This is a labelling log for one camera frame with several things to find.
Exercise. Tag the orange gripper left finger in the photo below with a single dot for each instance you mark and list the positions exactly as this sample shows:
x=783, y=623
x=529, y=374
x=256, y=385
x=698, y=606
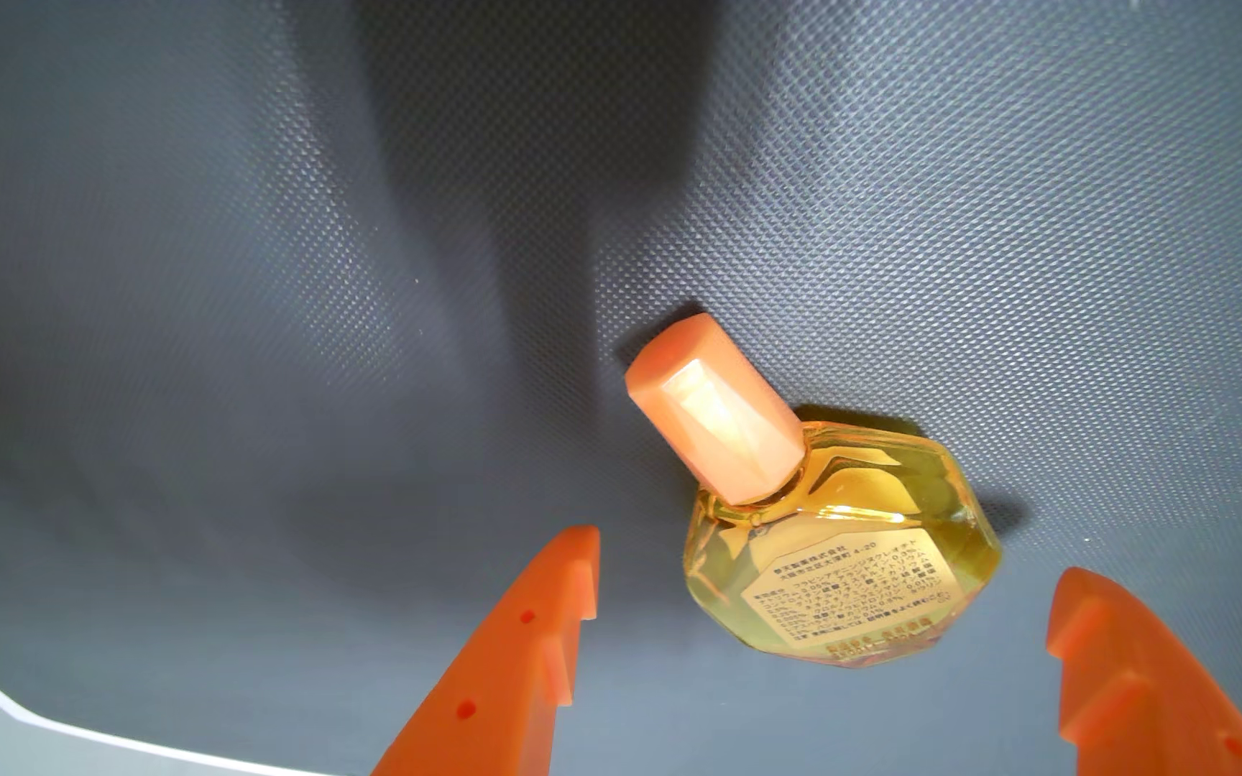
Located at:
x=497, y=679

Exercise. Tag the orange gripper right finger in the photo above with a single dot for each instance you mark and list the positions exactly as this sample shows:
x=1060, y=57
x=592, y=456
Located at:
x=1149, y=701

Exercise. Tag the yellow eyedrops bottle orange cap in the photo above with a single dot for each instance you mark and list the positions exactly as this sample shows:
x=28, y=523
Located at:
x=847, y=560

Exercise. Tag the dark grey textured mat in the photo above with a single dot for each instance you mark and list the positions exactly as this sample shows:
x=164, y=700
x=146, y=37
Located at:
x=254, y=323

